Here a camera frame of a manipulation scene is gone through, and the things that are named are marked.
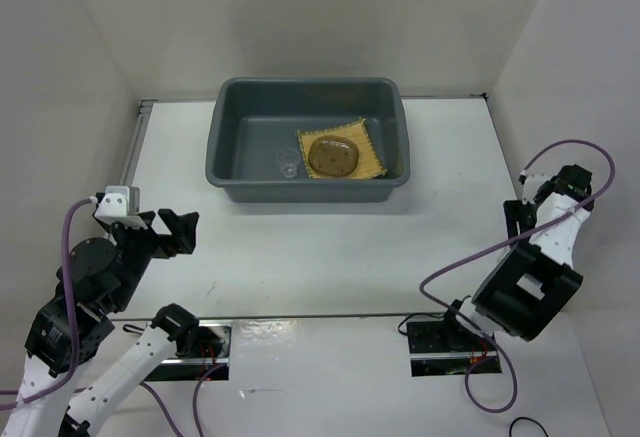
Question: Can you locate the yellow woven bamboo mat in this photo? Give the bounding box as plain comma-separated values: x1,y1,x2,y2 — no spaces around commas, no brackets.
296,118,387,180

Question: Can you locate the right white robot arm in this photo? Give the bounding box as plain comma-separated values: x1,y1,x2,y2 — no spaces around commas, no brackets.
438,164,593,350

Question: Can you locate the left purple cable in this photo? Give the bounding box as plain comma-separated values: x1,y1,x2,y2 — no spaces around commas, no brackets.
0,195,229,437

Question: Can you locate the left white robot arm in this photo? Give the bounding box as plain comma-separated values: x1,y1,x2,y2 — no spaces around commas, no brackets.
1,204,199,436

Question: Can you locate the clear glass plate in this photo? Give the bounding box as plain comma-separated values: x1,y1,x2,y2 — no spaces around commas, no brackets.
307,135,360,178

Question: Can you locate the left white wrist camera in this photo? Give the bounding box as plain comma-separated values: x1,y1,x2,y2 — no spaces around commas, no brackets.
94,186,144,227

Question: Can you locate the clear glass cup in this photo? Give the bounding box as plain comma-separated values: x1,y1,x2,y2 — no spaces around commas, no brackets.
276,148,301,179

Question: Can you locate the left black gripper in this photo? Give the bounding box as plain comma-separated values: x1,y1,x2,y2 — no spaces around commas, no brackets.
106,206,200,310

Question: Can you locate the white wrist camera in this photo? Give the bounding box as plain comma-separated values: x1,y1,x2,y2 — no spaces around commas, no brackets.
519,172,555,207
94,186,144,227

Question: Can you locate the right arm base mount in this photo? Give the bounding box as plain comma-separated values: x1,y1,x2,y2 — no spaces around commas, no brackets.
397,313,502,377

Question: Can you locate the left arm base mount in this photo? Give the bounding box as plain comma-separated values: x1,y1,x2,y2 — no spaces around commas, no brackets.
144,320,232,382

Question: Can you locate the black cable loop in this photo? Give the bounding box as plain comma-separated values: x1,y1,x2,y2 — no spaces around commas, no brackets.
509,416,550,437

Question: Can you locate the aluminium table rail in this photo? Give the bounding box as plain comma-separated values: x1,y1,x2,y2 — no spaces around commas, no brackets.
119,100,155,185

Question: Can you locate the grey plastic bin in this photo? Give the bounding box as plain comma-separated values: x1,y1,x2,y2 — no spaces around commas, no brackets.
205,77,410,203

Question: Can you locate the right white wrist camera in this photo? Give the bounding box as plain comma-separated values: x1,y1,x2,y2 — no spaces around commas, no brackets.
519,172,555,207

